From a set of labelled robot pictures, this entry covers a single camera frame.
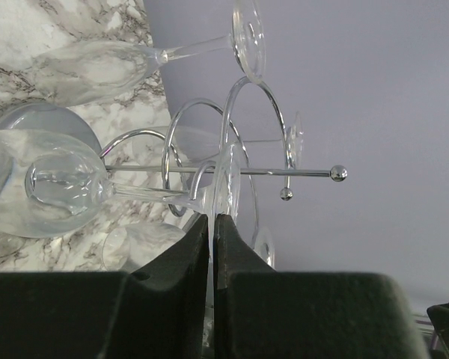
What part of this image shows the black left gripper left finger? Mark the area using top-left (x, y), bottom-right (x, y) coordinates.
top-left (0, 216), bottom-right (209, 358)

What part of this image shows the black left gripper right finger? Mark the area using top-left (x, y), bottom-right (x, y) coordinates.
top-left (213, 215), bottom-right (429, 358)

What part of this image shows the clear wine glass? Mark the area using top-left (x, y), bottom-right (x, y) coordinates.
top-left (29, 1), bottom-right (266, 107)
top-left (132, 113), bottom-right (304, 169)
top-left (0, 129), bottom-right (244, 300)
top-left (101, 222), bottom-right (277, 274)

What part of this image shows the chrome wine glass rack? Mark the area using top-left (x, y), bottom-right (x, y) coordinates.
top-left (0, 76), bottom-right (349, 244)

